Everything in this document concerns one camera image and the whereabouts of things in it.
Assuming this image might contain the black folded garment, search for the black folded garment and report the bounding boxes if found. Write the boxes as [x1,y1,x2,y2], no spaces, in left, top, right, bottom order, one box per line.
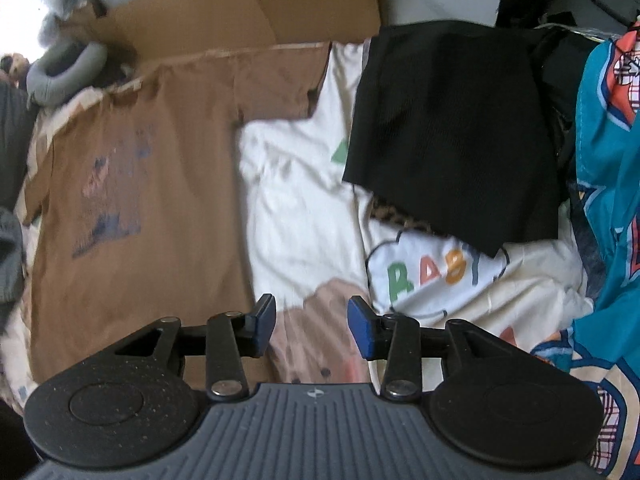
[342,19,561,258]

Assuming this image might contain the teal printed cloth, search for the teal printed cloth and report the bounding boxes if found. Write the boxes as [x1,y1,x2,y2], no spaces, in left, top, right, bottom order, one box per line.
[530,27,640,476]

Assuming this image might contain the blue-grey denim pants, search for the blue-grey denim pants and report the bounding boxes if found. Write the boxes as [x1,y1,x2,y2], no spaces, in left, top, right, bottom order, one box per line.
[0,207,26,306]

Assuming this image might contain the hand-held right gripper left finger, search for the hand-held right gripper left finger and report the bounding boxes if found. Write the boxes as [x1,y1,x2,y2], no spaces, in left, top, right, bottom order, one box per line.
[112,294,277,401]

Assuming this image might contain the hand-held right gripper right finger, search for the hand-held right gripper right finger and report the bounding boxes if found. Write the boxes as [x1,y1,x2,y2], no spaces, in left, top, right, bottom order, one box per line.
[347,295,533,403]

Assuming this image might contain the grey neck pillow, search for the grey neck pillow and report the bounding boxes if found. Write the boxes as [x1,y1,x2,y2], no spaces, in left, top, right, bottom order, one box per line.
[26,39,110,106]

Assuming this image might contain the black cloth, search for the black cloth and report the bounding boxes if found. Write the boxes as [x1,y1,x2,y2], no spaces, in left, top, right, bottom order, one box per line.
[97,57,141,86]

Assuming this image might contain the white bear printed blanket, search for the white bear printed blanket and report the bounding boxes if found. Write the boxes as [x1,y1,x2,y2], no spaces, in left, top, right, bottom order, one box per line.
[0,40,601,411]

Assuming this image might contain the leopard print cloth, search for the leopard print cloth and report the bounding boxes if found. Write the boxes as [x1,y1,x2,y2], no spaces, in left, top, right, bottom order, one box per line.
[369,195,451,237]

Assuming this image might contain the brown t-shirt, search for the brown t-shirt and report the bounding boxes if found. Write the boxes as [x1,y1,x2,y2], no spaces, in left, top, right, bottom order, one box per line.
[22,42,333,391]

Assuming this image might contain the brown cardboard sheet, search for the brown cardboard sheet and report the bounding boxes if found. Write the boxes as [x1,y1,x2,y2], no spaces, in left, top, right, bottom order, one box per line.
[65,0,383,61]

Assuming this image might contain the brown plush toy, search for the brown plush toy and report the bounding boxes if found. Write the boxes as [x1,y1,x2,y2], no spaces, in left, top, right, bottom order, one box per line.
[0,52,31,91]

